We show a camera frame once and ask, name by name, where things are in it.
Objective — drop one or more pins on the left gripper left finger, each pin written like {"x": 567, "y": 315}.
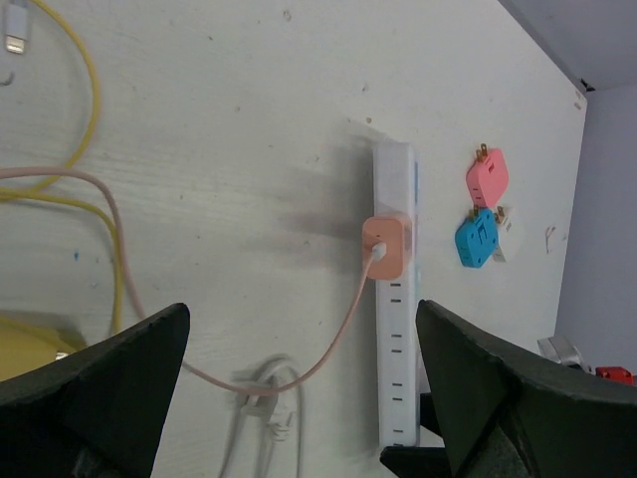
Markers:
{"x": 99, "y": 412}

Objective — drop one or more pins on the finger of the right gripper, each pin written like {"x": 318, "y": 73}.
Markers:
{"x": 428, "y": 416}
{"x": 416, "y": 462}

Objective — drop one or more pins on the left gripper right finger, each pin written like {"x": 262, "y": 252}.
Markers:
{"x": 506, "y": 412}

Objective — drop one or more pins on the blue plug adapter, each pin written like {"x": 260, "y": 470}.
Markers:
{"x": 477, "y": 238}

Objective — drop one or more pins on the salmon pink USB charger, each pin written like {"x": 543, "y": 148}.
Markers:
{"x": 387, "y": 245}

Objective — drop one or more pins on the white plug adapter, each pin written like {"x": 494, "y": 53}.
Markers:
{"x": 511, "y": 233}

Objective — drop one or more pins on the pink plug adapter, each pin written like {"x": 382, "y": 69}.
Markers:
{"x": 488, "y": 177}

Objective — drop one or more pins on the yellow olive USB charger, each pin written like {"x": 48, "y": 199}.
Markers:
{"x": 32, "y": 340}

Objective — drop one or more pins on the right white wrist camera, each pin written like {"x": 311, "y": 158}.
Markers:
{"x": 560, "y": 350}

